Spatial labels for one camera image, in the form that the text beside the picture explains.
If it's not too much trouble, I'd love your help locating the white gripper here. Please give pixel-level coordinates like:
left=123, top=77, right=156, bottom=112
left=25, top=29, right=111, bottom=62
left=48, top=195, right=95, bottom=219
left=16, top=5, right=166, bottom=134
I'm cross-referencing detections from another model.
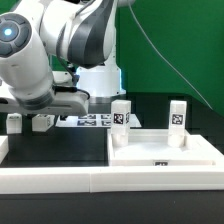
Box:
left=0, top=83, right=89, bottom=116

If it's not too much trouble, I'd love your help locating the white square table top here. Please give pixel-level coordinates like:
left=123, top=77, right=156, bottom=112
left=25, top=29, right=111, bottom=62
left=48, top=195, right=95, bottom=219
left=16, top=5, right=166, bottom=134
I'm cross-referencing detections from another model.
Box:
left=107, top=129, right=224, bottom=166

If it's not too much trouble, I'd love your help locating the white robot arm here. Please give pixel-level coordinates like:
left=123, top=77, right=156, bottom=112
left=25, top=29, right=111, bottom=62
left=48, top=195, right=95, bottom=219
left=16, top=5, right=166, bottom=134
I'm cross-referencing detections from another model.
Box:
left=0, top=0, right=135, bottom=116

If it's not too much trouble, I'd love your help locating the white fiducial marker sheet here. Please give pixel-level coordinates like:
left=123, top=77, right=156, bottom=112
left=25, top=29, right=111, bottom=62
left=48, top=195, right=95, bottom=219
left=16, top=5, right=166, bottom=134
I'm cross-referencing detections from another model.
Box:
left=56, top=114, right=141, bottom=128

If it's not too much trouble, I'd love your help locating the white U-shaped workspace fence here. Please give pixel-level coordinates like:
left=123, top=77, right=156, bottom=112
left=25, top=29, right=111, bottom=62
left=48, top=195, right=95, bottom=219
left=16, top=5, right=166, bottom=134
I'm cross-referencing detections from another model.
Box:
left=0, top=134, right=224, bottom=195

